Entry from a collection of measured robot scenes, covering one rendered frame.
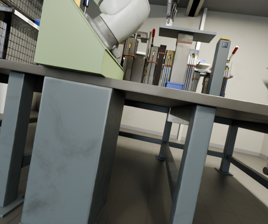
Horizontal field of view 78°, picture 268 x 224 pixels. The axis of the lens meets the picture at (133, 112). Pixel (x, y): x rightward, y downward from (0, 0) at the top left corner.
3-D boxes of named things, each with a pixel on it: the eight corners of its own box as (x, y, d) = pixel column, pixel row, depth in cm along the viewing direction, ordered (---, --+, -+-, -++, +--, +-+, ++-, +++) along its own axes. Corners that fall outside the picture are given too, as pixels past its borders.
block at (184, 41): (178, 100, 121) (191, 38, 119) (180, 100, 113) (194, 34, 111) (165, 98, 122) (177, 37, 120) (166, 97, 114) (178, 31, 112)
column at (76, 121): (84, 247, 68) (113, 88, 65) (17, 226, 72) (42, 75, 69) (106, 204, 99) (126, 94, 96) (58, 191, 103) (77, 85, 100)
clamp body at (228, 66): (218, 110, 135) (227, 65, 133) (224, 110, 123) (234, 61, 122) (209, 108, 136) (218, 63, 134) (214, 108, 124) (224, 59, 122)
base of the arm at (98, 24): (113, 57, 74) (123, 50, 74) (82, 13, 71) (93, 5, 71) (118, 62, 92) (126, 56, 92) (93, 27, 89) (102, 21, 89)
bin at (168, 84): (178, 99, 112) (181, 86, 111) (181, 98, 102) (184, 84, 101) (162, 96, 113) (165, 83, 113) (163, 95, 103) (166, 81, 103)
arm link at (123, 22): (120, 44, 76) (160, 14, 74) (94, 6, 70) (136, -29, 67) (118, 45, 91) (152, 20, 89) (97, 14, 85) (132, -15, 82)
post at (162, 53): (156, 97, 133) (166, 47, 131) (156, 97, 128) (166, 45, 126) (150, 96, 134) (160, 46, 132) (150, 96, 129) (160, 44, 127)
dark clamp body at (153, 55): (150, 97, 137) (159, 50, 136) (150, 96, 125) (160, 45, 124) (142, 95, 138) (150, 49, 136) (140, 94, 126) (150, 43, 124)
